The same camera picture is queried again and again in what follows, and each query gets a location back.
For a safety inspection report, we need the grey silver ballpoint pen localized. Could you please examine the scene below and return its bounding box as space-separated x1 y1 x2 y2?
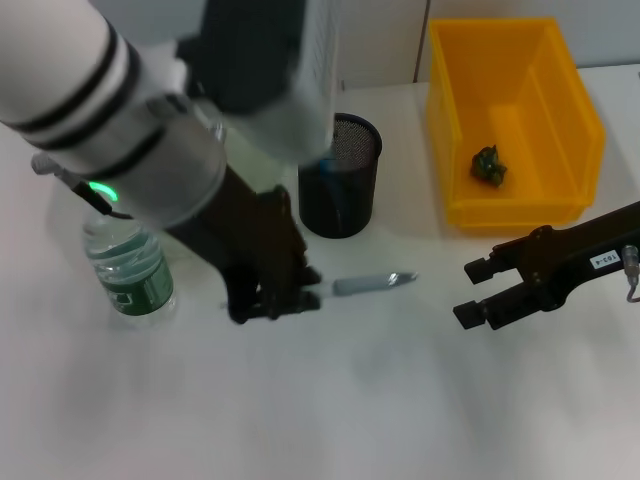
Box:
318 271 420 300

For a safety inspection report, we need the clear water bottle green label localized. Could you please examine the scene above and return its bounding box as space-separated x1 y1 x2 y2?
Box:
82 212 177 329

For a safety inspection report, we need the black mesh pen cup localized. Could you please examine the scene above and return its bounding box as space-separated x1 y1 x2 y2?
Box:
298 113 384 240

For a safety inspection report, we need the right gripper cable with plug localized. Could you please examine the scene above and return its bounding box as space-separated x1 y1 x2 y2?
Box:
622 243 640 305

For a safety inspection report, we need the green plastic wrapper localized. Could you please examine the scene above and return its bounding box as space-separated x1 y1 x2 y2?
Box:
471 143 509 187

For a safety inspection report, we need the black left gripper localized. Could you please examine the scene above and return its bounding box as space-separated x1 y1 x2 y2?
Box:
166 164 323 326

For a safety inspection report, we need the silver black wrist camera box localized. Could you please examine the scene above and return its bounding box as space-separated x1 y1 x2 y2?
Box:
177 0 342 164

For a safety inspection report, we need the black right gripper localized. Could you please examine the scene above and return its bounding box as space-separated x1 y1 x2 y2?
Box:
452 202 640 331

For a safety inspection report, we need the gripper cable with plug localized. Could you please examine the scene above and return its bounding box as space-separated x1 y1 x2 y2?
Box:
32 153 135 222
622 243 640 305

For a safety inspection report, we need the left gripper cable with plug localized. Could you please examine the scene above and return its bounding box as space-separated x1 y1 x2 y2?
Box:
32 153 135 222

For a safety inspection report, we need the yellow plastic bin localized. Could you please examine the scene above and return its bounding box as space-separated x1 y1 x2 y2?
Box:
425 17 607 236

